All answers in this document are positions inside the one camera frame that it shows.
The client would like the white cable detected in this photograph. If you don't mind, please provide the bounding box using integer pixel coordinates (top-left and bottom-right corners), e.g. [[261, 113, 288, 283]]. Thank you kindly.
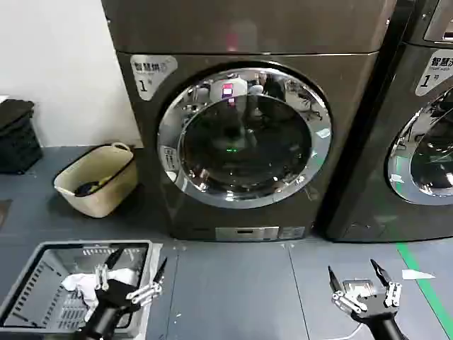
[[340, 322, 365, 340]]

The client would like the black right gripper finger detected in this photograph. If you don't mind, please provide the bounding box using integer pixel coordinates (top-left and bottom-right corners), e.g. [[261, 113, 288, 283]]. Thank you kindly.
[[369, 259, 403, 307], [328, 266, 368, 313]]

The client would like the green floor tape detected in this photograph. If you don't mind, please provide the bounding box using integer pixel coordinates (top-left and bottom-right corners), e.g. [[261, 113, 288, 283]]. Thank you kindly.
[[396, 242, 453, 340]]

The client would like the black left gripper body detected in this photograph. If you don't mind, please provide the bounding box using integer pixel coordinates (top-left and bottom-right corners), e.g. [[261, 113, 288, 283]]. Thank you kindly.
[[91, 278, 143, 314]]

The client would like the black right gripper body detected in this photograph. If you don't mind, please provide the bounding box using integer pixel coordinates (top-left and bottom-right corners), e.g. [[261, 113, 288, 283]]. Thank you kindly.
[[348, 293, 399, 325]]

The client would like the round glass dryer door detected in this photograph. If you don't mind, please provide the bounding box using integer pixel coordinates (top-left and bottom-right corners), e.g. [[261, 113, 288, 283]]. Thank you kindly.
[[157, 60, 333, 209]]

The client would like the grey slotted laundry basket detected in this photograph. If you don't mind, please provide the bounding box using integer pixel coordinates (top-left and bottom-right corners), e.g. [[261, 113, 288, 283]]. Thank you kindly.
[[0, 240, 163, 340]]

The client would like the dark clothing with yellow trim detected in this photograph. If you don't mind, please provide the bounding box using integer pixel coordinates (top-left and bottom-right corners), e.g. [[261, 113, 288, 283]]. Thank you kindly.
[[74, 178, 108, 198]]

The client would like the grey front-load dryer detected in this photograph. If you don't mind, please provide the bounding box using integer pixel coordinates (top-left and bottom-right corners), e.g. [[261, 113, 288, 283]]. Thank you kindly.
[[100, 0, 398, 243]]

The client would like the metal floor socket plate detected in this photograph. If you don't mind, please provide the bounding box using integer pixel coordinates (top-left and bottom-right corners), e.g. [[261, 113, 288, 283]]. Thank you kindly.
[[341, 278, 377, 298]]

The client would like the chrome-ringed round glass door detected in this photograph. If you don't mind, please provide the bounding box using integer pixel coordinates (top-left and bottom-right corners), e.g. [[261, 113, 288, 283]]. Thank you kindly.
[[386, 84, 453, 206]]

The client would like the black folded cloth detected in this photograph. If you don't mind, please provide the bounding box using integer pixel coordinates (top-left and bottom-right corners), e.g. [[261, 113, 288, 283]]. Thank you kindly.
[[0, 98, 35, 137]]

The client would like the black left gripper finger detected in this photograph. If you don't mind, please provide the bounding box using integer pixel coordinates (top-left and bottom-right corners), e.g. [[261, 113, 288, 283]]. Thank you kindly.
[[93, 248, 123, 293], [127, 256, 168, 305]]

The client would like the beige plastic laundry tub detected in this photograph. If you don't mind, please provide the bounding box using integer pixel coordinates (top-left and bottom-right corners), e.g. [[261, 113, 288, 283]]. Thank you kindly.
[[53, 142, 139, 219]]

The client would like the white cloth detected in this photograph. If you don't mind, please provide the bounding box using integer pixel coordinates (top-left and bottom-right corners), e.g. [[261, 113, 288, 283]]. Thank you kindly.
[[61, 268, 138, 313]]

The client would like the grey dryer with cut-off door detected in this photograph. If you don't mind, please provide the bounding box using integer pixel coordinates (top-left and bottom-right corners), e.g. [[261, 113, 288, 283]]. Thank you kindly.
[[314, 0, 453, 244]]

